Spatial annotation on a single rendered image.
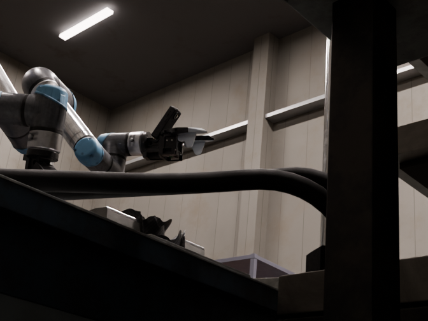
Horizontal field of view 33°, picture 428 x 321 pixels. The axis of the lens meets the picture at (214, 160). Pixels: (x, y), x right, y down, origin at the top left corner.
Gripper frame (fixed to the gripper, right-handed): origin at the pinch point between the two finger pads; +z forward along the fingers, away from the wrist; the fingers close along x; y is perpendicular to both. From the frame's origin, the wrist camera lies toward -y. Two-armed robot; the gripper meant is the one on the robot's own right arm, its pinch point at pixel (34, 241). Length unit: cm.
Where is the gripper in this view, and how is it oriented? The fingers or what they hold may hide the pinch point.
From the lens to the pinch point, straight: 162.1
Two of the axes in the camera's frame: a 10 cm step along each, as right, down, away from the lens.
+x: -6.8, -2.3, -7.0
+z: -1.0, 9.7, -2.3
